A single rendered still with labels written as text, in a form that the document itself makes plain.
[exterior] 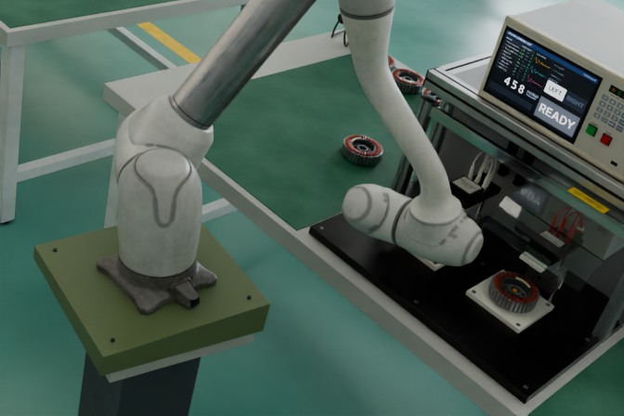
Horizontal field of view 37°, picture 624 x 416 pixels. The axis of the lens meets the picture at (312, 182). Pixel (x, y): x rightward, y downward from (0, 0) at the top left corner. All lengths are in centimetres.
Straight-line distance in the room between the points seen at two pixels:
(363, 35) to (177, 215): 48
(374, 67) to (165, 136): 45
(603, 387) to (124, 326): 102
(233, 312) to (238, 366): 107
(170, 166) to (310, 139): 89
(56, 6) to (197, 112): 125
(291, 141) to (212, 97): 71
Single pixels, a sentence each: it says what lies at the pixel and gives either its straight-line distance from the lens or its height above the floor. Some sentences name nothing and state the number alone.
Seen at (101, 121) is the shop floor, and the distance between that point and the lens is 394.
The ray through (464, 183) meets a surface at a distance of 228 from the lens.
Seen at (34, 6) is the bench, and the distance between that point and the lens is 306.
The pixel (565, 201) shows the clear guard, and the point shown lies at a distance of 207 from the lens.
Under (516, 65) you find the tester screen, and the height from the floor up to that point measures 123.
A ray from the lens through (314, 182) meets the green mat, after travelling 243.
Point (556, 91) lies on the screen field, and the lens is 215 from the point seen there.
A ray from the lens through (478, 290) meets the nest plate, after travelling 220.
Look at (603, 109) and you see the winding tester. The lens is 211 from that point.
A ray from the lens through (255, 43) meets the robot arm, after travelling 185.
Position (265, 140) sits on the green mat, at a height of 75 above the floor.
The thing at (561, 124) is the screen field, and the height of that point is 116.
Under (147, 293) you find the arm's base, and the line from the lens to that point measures 187.
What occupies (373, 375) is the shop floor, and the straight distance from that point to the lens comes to 304.
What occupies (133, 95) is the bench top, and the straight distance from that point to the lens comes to 264.
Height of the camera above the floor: 206
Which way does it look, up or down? 33 degrees down
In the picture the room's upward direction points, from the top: 15 degrees clockwise
